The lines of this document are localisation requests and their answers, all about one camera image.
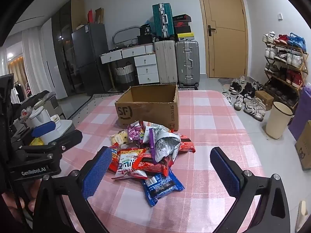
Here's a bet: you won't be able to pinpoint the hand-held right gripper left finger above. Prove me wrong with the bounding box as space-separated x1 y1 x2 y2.
33 146 113 233

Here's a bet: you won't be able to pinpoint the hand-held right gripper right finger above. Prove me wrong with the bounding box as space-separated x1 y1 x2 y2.
210 147 291 233

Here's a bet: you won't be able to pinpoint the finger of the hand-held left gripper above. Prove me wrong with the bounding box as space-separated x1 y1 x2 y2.
24 130 83 155
15 121 56 146

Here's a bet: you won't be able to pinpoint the white red snack packet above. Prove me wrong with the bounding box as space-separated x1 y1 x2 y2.
112 150 147 180

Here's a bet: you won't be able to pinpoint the pale yellow snack packet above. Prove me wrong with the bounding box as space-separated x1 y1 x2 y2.
110 130 129 145

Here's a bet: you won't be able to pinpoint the purple snack packet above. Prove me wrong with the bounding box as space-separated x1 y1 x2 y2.
128 123 147 144

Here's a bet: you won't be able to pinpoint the purple stick packet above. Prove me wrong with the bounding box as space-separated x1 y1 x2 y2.
149 127 156 161

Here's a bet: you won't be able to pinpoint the blue snack packet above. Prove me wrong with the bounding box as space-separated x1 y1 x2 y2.
141 169 185 207

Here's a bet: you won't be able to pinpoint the white chip bag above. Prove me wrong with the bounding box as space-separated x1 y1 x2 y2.
142 121 182 163

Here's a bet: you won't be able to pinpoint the brown cardboard box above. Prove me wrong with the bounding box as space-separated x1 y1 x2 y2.
115 84 180 132

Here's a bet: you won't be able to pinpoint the person's left hand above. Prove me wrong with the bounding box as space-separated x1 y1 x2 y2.
0 178 44 215

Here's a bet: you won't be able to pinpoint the white kettle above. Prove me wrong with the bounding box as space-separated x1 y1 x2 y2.
29 106 62 144

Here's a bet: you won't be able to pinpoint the white side table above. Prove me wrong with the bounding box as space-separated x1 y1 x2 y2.
51 118 75 139

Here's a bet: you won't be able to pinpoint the black chair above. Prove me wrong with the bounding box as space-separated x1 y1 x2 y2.
12 90 59 127

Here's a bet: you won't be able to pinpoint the pink checked tablecloth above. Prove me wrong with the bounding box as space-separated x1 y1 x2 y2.
42 90 266 233

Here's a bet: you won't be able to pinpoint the hanging clothes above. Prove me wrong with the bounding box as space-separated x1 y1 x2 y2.
11 82 32 103

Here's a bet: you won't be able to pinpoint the white curtain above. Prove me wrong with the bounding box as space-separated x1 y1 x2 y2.
22 26 53 96

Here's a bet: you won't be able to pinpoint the cream waste bin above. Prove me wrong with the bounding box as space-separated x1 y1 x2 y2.
265 101 294 140

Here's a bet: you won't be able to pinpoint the pile of sneakers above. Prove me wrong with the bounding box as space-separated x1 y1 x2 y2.
222 75 268 122

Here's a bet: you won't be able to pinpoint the small cardboard box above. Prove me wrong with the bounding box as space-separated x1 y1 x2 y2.
254 90 275 111

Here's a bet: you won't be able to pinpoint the printed cardboard carton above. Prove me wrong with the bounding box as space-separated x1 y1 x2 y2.
294 120 311 171

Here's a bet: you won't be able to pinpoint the dark grey refrigerator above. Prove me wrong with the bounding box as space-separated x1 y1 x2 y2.
71 23 110 94

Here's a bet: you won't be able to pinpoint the dark glass cabinet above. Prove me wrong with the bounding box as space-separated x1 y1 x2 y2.
51 0 85 97

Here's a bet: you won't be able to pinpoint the woven laundry basket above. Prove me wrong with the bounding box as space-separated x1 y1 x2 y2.
114 65 135 92

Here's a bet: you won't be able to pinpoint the grey door mat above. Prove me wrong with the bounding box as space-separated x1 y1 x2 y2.
218 77 241 93

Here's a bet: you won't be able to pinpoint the purple bag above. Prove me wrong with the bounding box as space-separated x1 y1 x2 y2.
290 83 311 142

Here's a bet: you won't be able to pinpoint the white dressing table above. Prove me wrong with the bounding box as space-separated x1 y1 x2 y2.
100 44 160 84

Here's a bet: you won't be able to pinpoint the silver suitcase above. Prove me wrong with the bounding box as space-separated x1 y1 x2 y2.
175 40 200 88

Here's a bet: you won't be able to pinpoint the arched silver mirror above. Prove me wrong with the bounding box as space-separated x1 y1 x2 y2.
112 26 142 48

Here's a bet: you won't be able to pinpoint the beige suitcase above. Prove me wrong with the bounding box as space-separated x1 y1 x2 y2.
154 40 176 84

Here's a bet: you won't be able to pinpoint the tall brown carton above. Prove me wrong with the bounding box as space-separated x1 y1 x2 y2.
94 7 105 24

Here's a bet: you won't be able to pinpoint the wooden shoe rack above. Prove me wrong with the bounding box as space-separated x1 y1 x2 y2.
263 37 308 112

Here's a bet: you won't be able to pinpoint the black bag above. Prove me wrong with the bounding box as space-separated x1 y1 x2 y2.
137 35 156 45

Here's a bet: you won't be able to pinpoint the rows of racked shoes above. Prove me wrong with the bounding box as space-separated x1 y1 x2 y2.
262 31 307 102

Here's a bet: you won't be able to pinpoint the black printed box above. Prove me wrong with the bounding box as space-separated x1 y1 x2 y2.
139 24 152 36

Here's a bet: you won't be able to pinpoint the yellow shoe box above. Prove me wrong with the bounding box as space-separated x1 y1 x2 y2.
177 33 195 42

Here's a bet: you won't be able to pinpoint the wooden door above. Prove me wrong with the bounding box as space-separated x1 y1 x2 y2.
195 0 250 78

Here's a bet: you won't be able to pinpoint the teal suitcase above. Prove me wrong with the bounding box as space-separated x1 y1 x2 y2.
152 3 176 40

